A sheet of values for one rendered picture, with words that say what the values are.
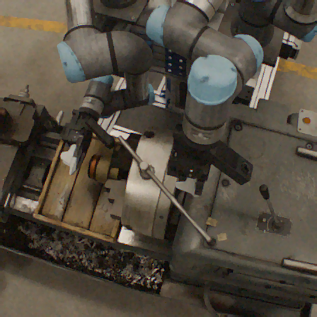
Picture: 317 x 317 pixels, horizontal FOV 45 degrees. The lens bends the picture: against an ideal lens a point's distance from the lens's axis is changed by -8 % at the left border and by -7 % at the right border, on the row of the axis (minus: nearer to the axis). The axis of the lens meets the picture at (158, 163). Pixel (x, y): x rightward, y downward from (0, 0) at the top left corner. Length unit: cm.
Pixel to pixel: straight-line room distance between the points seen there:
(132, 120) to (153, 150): 121
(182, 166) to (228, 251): 29
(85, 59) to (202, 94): 47
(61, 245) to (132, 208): 69
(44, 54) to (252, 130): 207
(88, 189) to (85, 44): 58
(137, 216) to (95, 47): 45
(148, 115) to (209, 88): 167
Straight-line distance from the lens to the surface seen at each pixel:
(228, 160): 77
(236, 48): 72
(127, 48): 104
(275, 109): 115
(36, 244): 176
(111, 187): 119
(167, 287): 168
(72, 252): 170
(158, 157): 106
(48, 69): 283
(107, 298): 224
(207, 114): 66
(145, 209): 107
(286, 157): 109
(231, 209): 101
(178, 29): 74
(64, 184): 145
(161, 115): 228
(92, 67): 104
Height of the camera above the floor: 222
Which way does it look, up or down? 69 degrees down
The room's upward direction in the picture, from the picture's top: 3 degrees counter-clockwise
